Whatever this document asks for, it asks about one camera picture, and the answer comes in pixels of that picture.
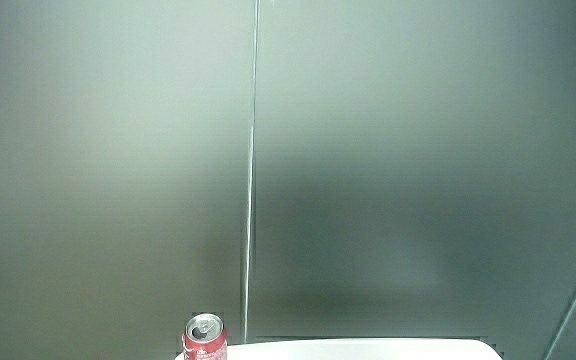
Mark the red cola can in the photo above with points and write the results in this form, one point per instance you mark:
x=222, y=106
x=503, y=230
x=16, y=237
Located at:
x=205, y=345

